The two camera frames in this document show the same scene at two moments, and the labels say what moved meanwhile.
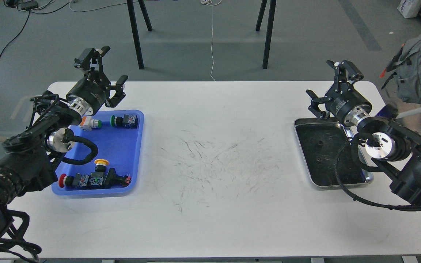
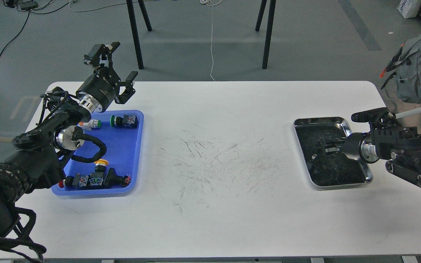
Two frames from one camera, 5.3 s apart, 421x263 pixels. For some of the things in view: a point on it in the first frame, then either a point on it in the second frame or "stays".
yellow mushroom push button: x=101 y=166 stays
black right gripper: x=344 y=100 to x=350 y=145
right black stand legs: x=271 y=13 stays
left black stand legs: x=138 y=48 stays
